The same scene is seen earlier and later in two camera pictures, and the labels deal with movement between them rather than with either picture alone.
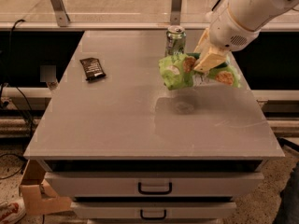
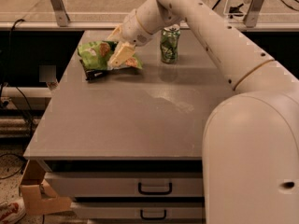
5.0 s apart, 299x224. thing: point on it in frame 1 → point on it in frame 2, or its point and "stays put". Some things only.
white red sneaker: x=12 y=211 stays put
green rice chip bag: x=177 y=72 → x=95 y=55
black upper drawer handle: x=162 y=192 stays put
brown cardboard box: x=38 y=199 stays put
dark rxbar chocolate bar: x=92 y=69 stays put
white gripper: x=231 y=32 → x=133 y=30
